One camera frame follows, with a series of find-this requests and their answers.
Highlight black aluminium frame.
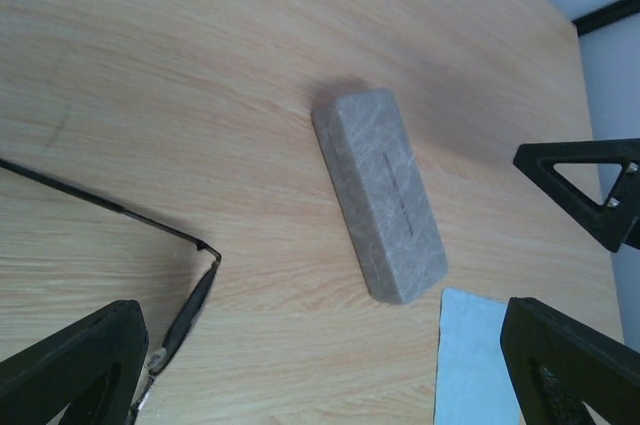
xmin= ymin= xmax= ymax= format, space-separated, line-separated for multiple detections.
xmin=573 ymin=0 xmax=640 ymax=37

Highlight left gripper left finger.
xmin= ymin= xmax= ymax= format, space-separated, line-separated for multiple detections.
xmin=1 ymin=300 xmax=149 ymax=424

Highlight grey glasses case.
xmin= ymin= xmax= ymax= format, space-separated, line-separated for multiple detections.
xmin=311 ymin=89 xmax=448 ymax=305

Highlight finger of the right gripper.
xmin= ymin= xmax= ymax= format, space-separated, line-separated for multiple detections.
xmin=513 ymin=138 xmax=639 ymax=253

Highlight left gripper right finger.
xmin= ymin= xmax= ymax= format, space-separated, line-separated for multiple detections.
xmin=500 ymin=297 xmax=639 ymax=424

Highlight light blue cleaning cloth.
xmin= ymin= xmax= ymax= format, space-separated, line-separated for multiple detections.
xmin=434 ymin=288 xmax=521 ymax=424

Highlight black round sunglasses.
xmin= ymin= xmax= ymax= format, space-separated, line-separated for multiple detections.
xmin=1 ymin=158 xmax=222 ymax=424

